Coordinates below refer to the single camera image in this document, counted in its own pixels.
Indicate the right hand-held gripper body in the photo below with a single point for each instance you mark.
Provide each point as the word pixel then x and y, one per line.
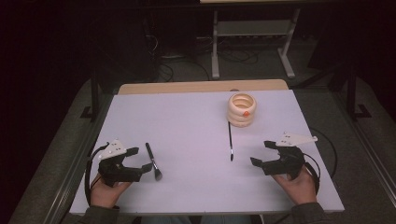
pixel 288 160

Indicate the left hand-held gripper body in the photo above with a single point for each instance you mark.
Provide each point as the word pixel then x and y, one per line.
pixel 112 151

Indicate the black makeup brush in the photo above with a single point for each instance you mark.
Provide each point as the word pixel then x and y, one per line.
pixel 151 157

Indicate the thin black liner brush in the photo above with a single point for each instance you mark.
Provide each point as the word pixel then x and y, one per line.
pixel 230 140

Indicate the cream ribbed brush holder cup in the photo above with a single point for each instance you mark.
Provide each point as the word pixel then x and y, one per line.
pixel 241 116

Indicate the person's right hand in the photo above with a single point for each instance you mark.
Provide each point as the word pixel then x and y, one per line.
pixel 297 188

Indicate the person's left hand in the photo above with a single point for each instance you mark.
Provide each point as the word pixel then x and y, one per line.
pixel 106 194

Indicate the white board sheet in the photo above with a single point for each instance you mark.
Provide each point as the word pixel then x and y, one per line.
pixel 186 140

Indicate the wooden table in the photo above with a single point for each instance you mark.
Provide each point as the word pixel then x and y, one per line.
pixel 186 87

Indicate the white metal stand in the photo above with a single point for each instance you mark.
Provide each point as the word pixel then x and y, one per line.
pixel 253 28

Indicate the black metal frame leg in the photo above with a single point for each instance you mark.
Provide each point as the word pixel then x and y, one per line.
pixel 95 96
pixel 351 93

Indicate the aluminium rail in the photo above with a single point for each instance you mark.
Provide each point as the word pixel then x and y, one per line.
pixel 67 189
pixel 373 165

